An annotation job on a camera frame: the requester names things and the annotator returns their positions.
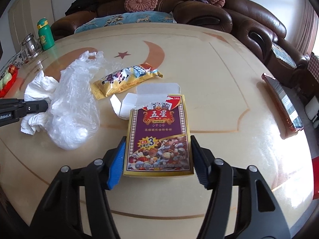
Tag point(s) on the dark padded right gripper right finger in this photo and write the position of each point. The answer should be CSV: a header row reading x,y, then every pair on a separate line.
x,y
202,159

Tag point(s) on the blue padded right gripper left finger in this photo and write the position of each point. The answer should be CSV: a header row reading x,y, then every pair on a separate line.
x,y
117,164

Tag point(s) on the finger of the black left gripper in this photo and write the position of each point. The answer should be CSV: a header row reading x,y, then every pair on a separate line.
x,y
34,107

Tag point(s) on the white tissue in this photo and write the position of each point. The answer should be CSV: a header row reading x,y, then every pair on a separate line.
x,y
40,88

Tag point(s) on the clear plastic bag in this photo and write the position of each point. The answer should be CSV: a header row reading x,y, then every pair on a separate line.
x,y
74,116

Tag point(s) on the playing card box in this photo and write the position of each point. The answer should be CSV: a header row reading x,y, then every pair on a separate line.
x,y
158,140

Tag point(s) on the green ceramic teacup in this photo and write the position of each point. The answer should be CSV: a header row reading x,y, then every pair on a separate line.
x,y
7,77

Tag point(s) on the red tray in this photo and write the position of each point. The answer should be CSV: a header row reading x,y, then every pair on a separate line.
x,y
4,89

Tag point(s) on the black white patterned bench cover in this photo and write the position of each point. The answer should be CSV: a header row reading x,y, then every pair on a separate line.
x,y
16,60

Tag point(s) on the clear glass jar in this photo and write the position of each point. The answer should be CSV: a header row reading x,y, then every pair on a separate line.
x,y
31,48

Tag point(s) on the yellow snack wrapper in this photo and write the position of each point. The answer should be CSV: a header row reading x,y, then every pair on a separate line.
x,y
122,80

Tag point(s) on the green kids water bottle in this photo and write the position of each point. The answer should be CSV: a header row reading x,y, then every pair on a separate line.
x,y
45,35

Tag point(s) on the cream coffee table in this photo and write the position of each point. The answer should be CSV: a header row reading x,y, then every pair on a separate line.
x,y
227,107

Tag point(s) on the smartphone in red case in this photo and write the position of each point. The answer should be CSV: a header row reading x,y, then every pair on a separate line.
x,y
283,103

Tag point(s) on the cream cabinet door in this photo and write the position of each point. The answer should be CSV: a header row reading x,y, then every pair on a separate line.
x,y
23,17

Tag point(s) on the black clothing on sofa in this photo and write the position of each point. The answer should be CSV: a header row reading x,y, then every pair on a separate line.
x,y
82,5

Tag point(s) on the white appliance on floor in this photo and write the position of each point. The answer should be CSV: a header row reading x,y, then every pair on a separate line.
x,y
311,110

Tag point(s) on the blue armchair seat cover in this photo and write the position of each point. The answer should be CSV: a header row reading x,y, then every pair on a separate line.
x,y
281,54

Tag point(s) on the brown leather armchair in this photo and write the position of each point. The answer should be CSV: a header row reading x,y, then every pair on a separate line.
x,y
257,28

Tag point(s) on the blue patterned sofa cover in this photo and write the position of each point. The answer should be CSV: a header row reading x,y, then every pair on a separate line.
x,y
127,18

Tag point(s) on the checkered tablecloth side table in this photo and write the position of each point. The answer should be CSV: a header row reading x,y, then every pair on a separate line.
x,y
313,69

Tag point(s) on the pink curtain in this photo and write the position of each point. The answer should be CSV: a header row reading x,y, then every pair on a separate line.
x,y
306,30

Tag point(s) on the brown leather long sofa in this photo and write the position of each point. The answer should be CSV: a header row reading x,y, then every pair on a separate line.
x,y
192,12

